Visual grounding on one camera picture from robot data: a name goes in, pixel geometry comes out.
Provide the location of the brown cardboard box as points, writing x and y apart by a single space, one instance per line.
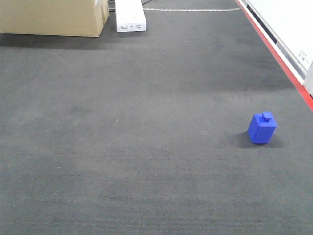
81 18

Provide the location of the white conveyor side panel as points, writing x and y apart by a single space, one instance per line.
286 28

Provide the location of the blue plastic bottle-shaped block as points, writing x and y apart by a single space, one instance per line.
262 128

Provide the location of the white long carton box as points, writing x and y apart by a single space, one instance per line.
130 16

